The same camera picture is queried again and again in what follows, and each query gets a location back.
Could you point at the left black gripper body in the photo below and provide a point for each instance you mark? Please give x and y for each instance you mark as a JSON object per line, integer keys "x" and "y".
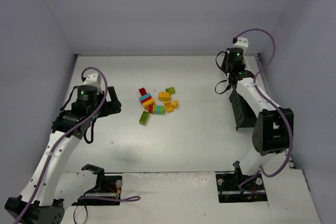
{"x": 111, "y": 103}

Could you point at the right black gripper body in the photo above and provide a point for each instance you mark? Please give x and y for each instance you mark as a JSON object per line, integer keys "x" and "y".
{"x": 239, "y": 106}

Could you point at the lime green long lego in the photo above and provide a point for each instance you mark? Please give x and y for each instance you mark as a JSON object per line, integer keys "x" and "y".
{"x": 144, "y": 117}

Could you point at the red curved lego brick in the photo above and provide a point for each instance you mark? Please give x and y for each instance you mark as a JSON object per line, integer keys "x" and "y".
{"x": 142, "y": 91}

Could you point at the red green blue lego stack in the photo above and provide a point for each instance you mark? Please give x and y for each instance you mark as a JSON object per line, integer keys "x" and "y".
{"x": 156, "y": 109}

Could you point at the large yellow lego brick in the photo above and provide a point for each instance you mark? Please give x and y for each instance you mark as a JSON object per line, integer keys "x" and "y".
{"x": 164, "y": 96}

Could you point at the small green lego brick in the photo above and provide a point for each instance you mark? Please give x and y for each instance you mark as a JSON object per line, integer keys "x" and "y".
{"x": 170, "y": 90}

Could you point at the small yellow lego brick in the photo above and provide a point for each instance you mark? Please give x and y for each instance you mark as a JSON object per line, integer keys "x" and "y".
{"x": 175, "y": 104}

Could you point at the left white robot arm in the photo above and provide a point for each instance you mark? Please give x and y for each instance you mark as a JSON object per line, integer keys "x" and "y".
{"x": 41, "y": 201}

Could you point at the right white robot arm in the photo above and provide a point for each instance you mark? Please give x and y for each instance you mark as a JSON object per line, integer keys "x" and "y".
{"x": 272, "y": 125}

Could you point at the blue red yellow lego stack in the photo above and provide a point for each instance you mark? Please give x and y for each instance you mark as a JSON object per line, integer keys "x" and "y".
{"x": 146, "y": 100}

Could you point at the black slotted container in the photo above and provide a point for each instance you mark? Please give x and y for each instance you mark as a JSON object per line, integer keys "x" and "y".
{"x": 243, "y": 113}

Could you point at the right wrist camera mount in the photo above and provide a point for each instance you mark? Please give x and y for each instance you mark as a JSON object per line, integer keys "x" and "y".
{"x": 241, "y": 42}

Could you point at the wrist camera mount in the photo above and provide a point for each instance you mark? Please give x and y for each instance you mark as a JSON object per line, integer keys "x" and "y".
{"x": 94, "y": 80}
{"x": 241, "y": 42}

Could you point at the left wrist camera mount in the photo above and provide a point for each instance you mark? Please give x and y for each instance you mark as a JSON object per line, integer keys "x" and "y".
{"x": 94, "y": 80}

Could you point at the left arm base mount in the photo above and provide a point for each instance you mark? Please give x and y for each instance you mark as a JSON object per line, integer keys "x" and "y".
{"x": 105, "y": 188}

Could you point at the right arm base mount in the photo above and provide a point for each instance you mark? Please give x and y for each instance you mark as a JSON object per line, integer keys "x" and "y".
{"x": 234, "y": 188}

